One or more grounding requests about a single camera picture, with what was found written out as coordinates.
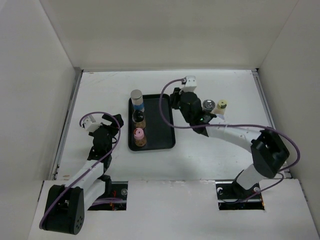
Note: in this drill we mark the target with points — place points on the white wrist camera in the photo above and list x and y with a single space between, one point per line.
90 124
189 84

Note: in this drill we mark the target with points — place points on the silver lid blue label jar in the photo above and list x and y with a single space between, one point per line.
137 100

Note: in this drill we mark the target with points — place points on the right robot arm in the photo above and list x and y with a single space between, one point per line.
267 149

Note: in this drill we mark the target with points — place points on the black round cap spice bottle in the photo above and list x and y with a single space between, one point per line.
138 118

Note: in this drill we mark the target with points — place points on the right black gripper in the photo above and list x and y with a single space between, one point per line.
174 97

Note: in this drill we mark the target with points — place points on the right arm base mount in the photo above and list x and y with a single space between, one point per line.
232 197

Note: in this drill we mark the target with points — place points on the yellow cap spice bottle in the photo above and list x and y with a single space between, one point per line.
221 107

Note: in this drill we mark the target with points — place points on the black flip cap spice bottle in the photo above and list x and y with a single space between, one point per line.
208 105

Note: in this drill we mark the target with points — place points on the black rectangular plastic tray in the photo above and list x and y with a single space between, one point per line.
159 136

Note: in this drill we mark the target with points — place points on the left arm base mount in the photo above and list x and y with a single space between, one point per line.
114 198

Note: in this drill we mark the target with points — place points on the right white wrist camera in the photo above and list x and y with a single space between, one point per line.
189 84

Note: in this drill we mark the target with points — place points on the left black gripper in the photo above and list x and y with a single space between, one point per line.
114 130

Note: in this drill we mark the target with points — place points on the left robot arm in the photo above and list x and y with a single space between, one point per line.
67 203

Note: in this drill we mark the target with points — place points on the pink cap spice bottle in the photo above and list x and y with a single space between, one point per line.
140 139

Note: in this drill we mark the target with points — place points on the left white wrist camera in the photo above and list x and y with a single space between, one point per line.
90 124

